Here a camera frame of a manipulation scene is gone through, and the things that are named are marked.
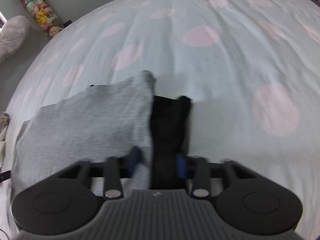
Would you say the pink rolled duvet pillow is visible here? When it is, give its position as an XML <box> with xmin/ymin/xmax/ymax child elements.
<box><xmin>0</xmin><ymin>15</ymin><xmax>31</xmax><ymax>63</ymax></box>

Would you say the white crumpled garment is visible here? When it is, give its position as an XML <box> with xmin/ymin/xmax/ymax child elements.
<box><xmin>0</xmin><ymin>127</ymin><xmax>7</xmax><ymax>167</ymax></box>

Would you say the clear tube of plush toys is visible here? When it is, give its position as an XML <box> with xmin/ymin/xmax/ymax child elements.
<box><xmin>19</xmin><ymin>0</ymin><xmax>64</xmax><ymax>37</ymax></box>

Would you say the blue pink-dotted bed sheet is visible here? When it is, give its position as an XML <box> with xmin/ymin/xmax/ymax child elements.
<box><xmin>3</xmin><ymin>0</ymin><xmax>319</xmax><ymax>239</ymax></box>

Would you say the grey black raglan shirt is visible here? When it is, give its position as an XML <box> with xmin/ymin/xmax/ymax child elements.
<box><xmin>11</xmin><ymin>70</ymin><xmax>191</xmax><ymax>196</ymax></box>

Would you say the brown crumpled garment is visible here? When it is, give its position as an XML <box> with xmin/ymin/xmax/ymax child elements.
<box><xmin>0</xmin><ymin>112</ymin><xmax>10</xmax><ymax>133</ymax></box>

